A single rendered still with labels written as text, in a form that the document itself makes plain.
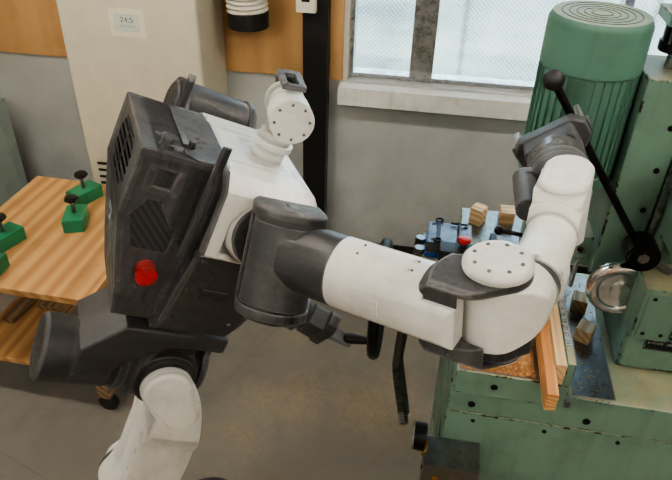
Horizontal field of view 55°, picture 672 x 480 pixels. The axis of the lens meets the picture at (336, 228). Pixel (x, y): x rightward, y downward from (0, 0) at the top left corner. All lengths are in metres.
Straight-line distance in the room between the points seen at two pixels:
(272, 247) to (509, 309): 0.29
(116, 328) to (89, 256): 1.19
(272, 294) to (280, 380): 1.66
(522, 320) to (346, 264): 0.21
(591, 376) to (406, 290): 0.83
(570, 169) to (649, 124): 0.37
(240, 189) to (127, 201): 0.15
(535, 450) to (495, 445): 0.09
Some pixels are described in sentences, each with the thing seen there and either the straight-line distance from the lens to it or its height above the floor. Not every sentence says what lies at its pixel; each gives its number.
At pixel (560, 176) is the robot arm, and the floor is 1.40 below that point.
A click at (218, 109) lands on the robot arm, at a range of 1.18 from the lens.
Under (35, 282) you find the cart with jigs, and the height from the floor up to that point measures 0.53.
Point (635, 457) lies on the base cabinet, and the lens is 1.59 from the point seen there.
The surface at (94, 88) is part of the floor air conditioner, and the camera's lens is 2.67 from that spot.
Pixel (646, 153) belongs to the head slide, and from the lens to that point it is 1.30.
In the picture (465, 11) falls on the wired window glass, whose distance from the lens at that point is 2.62.
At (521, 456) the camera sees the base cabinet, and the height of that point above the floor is 0.60.
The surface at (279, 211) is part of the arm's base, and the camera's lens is 0.80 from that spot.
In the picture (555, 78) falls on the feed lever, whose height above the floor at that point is 1.44.
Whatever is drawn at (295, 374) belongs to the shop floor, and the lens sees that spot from 2.49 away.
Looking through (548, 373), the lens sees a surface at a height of 0.94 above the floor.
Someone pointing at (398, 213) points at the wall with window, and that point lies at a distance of 2.90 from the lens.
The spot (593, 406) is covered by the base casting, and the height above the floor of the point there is 0.79.
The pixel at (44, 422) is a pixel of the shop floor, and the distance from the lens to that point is 2.52.
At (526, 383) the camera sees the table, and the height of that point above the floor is 0.89.
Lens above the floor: 1.81
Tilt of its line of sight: 34 degrees down
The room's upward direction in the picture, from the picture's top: 2 degrees clockwise
